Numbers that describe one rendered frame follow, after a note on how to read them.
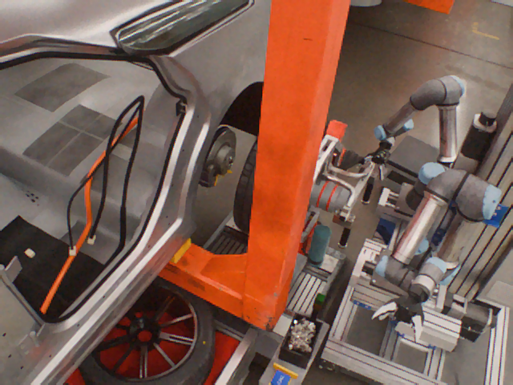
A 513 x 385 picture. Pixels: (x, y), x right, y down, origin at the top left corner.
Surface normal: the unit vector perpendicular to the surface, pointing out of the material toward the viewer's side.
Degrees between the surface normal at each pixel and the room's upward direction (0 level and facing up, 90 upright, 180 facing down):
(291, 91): 90
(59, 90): 2
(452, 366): 0
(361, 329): 0
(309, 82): 90
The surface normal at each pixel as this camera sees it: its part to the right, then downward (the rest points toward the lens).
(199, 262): 0.07, -0.70
